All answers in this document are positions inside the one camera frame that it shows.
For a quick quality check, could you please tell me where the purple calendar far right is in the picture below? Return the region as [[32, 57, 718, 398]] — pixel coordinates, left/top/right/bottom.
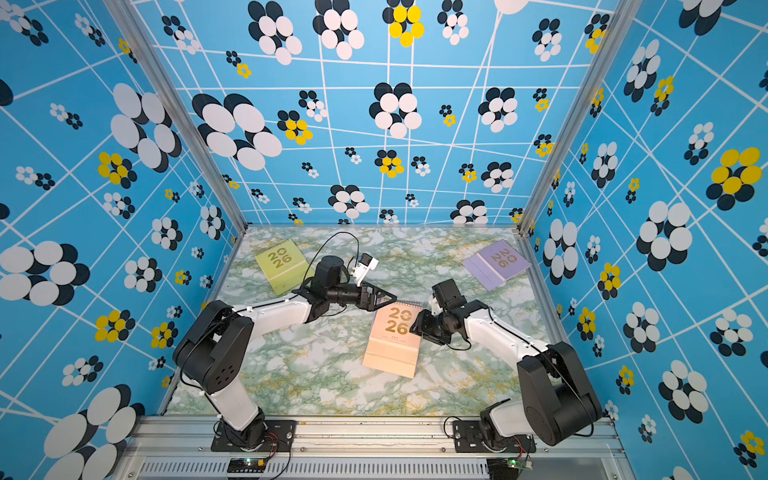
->
[[462, 240, 531, 291]]

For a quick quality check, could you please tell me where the right green circuit board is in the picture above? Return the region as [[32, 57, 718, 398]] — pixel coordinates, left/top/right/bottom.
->
[[486, 458, 529, 480]]

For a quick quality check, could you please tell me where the green desk calendar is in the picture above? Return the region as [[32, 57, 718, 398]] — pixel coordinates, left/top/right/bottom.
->
[[256, 240, 309, 296]]

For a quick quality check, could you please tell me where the aluminium front rail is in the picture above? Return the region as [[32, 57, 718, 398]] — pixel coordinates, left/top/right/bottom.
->
[[114, 415, 635, 479]]

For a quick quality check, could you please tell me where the aluminium corner post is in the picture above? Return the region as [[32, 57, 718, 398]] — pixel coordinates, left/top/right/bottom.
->
[[104, 1, 248, 235], [518, 0, 642, 236]]

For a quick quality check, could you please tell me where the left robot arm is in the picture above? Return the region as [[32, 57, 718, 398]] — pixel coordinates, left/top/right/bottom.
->
[[173, 253, 397, 451]]

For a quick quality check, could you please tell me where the left aluminium corner post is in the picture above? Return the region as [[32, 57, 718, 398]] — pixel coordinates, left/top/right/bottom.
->
[[104, 1, 248, 235]]

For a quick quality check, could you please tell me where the pink calendar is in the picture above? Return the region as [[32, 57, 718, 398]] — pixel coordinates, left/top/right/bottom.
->
[[362, 302, 422, 378]]

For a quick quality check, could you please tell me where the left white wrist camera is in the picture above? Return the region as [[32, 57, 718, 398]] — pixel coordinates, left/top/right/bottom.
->
[[352, 253, 379, 286]]

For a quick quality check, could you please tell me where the right aluminium corner post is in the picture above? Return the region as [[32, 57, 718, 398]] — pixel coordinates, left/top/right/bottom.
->
[[518, 0, 642, 236]]

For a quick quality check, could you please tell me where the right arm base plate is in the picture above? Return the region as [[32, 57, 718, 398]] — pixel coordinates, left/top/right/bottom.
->
[[448, 419, 537, 456]]

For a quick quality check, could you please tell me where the green circuit board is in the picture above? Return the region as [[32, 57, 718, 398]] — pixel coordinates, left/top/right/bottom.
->
[[227, 458, 268, 474], [486, 458, 529, 480]]

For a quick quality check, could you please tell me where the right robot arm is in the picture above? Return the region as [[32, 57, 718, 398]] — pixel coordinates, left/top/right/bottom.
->
[[410, 279, 603, 452]]

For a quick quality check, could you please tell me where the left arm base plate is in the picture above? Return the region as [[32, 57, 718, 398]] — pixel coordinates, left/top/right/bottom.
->
[[210, 418, 298, 453]]

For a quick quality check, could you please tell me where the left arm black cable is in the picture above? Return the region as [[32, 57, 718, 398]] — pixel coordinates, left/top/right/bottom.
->
[[302, 231, 361, 289]]

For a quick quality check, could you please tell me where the left green circuit board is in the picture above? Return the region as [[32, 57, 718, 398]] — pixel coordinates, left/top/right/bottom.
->
[[227, 458, 268, 474]]

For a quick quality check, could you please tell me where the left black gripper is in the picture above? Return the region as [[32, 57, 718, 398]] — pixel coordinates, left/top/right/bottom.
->
[[328, 279, 397, 312]]

